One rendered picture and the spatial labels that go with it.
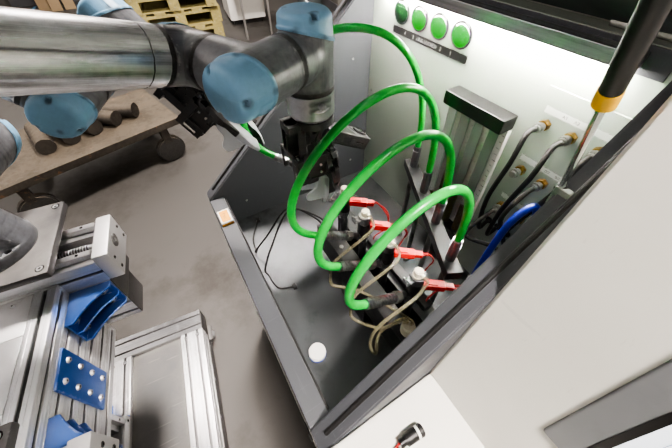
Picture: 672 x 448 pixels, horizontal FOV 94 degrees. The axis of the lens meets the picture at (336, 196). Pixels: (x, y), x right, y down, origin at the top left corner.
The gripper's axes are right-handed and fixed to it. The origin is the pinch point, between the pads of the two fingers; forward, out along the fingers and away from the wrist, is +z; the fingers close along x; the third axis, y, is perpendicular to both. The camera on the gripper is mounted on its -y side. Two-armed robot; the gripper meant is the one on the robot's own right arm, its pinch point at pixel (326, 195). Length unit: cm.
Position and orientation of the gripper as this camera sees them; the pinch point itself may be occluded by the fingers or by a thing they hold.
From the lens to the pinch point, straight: 66.2
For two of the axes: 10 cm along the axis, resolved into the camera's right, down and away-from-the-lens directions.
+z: 0.1, 7.0, 7.1
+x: 5.1, 6.0, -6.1
